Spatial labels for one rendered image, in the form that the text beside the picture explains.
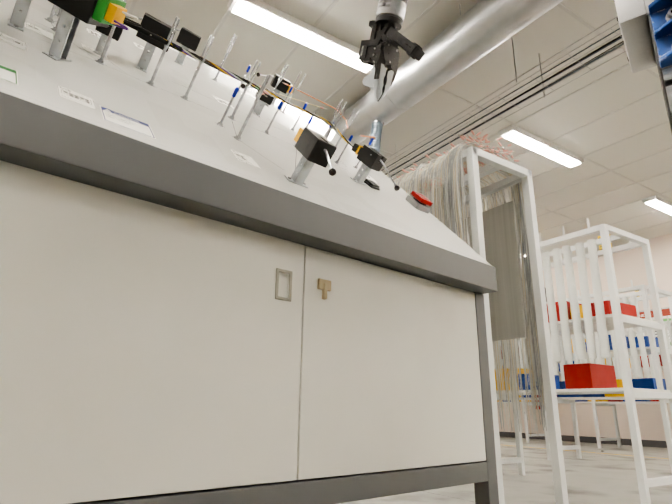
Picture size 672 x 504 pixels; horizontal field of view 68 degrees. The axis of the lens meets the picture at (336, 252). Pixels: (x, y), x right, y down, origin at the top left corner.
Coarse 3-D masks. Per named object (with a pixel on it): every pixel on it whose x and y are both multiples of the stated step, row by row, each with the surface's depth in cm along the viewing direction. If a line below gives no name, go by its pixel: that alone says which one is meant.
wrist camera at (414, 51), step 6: (390, 30) 129; (396, 30) 128; (390, 36) 129; (396, 36) 127; (402, 36) 126; (396, 42) 127; (402, 42) 126; (408, 42) 125; (414, 42) 126; (402, 48) 129; (408, 48) 125; (414, 48) 124; (420, 48) 125; (408, 54) 126; (414, 54) 125; (420, 54) 126
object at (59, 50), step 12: (48, 0) 78; (60, 0) 78; (72, 0) 77; (84, 0) 77; (96, 0) 77; (72, 12) 78; (84, 12) 78; (60, 24) 81; (72, 24) 82; (96, 24) 81; (60, 36) 81; (72, 36) 83; (60, 48) 82; (60, 60) 83
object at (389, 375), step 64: (320, 256) 93; (320, 320) 90; (384, 320) 101; (448, 320) 116; (320, 384) 87; (384, 384) 98; (448, 384) 111; (320, 448) 84; (384, 448) 94; (448, 448) 106
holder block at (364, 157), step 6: (366, 150) 127; (372, 150) 126; (360, 156) 128; (366, 156) 127; (372, 156) 125; (378, 156) 125; (384, 156) 128; (366, 162) 126; (372, 162) 125; (378, 162) 126; (384, 162) 128; (372, 168) 126; (378, 168) 128
